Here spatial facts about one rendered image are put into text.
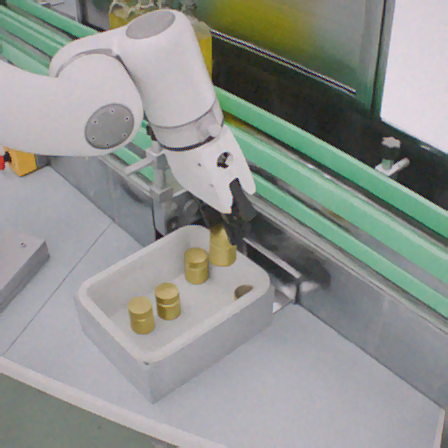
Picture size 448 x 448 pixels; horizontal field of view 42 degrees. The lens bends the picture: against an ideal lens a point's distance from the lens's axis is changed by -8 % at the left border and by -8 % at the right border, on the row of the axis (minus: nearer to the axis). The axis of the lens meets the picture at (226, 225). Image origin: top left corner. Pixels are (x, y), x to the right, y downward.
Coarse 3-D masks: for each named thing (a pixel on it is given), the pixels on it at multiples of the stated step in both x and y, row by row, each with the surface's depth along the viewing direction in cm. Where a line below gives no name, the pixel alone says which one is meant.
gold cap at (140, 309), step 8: (136, 296) 85; (128, 304) 84; (136, 304) 84; (144, 304) 84; (136, 312) 82; (144, 312) 83; (152, 312) 84; (136, 320) 83; (144, 320) 83; (152, 320) 85; (136, 328) 84; (144, 328) 84; (152, 328) 85
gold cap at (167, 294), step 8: (160, 288) 86; (168, 288) 86; (176, 288) 86; (160, 296) 85; (168, 296) 85; (176, 296) 85; (160, 304) 86; (168, 304) 85; (176, 304) 86; (160, 312) 87; (168, 312) 86; (176, 312) 87
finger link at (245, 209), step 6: (234, 180) 67; (228, 186) 67; (234, 186) 67; (234, 192) 67; (240, 192) 68; (234, 198) 68; (240, 198) 68; (246, 198) 68; (240, 204) 68; (246, 204) 68; (240, 210) 69; (246, 210) 68; (252, 210) 68; (246, 216) 69; (252, 216) 68
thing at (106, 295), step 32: (160, 256) 90; (96, 288) 84; (128, 288) 88; (192, 288) 92; (224, 288) 92; (256, 288) 82; (128, 320) 87; (160, 320) 87; (192, 320) 87; (160, 352) 74
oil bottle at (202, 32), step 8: (192, 24) 91; (200, 24) 91; (200, 32) 91; (208, 32) 92; (200, 40) 92; (208, 40) 93; (200, 48) 93; (208, 48) 94; (208, 56) 95; (208, 64) 96
